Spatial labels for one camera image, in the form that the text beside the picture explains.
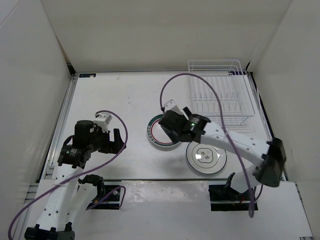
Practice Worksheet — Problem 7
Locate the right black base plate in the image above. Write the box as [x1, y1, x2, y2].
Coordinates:
[208, 184, 250, 212]

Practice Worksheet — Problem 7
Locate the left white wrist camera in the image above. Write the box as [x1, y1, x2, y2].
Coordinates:
[93, 112, 112, 133]

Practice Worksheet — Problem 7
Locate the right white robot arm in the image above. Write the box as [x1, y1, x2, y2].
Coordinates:
[159, 109, 287, 200]

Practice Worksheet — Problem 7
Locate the small dark label sticker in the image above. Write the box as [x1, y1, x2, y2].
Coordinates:
[78, 73, 96, 78]

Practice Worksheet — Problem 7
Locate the white plate green motif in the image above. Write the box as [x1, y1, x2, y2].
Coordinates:
[186, 142, 227, 175]

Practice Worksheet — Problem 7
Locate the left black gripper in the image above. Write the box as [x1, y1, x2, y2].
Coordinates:
[87, 126, 126, 154]

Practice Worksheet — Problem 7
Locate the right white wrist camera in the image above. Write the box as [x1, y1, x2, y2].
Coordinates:
[163, 99, 182, 115]

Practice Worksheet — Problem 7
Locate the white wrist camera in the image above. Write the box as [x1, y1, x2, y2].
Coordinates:
[163, 99, 182, 115]
[93, 112, 112, 133]

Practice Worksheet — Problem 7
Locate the green red rimmed plate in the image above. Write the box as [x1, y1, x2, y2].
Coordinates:
[146, 113, 186, 152]

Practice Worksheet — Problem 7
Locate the white wire dish rack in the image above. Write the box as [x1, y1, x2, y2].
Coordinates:
[188, 59, 255, 127]

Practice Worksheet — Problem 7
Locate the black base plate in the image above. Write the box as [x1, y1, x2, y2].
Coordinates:
[86, 185, 127, 210]
[208, 184, 250, 212]

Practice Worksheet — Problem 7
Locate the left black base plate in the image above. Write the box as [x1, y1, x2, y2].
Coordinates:
[86, 185, 127, 210]

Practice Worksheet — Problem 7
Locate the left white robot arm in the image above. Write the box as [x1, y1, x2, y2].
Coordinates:
[24, 120, 126, 240]

